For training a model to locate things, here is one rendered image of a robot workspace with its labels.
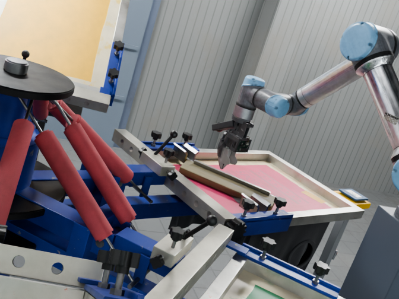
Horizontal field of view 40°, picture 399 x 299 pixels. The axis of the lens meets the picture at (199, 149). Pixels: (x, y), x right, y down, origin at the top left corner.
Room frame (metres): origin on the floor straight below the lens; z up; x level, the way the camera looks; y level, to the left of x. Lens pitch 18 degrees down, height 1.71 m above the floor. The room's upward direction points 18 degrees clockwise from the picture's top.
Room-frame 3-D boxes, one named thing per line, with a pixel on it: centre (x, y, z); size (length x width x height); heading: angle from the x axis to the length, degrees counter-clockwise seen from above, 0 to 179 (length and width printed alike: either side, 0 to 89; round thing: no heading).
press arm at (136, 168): (1.71, 0.16, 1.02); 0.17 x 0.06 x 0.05; 134
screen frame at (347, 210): (2.10, -0.24, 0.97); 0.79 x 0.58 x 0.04; 134
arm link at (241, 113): (1.95, -0.11, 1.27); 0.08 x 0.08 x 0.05
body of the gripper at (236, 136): (1.94, -0.12, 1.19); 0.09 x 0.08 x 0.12; 44
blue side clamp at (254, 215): (1.74, -0.26, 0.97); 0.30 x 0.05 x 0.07; 134
